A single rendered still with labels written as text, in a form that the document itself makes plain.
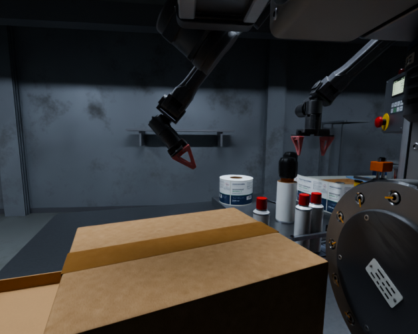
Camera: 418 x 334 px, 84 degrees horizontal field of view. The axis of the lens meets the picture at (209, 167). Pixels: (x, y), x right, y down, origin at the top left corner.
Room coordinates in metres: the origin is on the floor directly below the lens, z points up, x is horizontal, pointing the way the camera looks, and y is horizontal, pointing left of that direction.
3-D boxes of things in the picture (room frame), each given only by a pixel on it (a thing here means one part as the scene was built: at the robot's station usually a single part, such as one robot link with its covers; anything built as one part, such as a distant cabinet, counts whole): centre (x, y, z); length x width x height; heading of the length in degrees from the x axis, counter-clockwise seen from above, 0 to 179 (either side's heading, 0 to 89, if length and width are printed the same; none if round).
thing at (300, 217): (0.75, -0.31, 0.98); 0.05 x 0.05 x 0.20
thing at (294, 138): (0.89, -0.36, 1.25); 0.07 x 0.07 x 0.09; 6
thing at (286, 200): (1.06, -0.36, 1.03); 0.09 x 0.09 x 0.30
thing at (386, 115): (0.77, -0.65, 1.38); 0.17 x 0.10 x 0.19; 163
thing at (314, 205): (0.77, -0.36, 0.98); 0.05 x 0.05 x 0.20
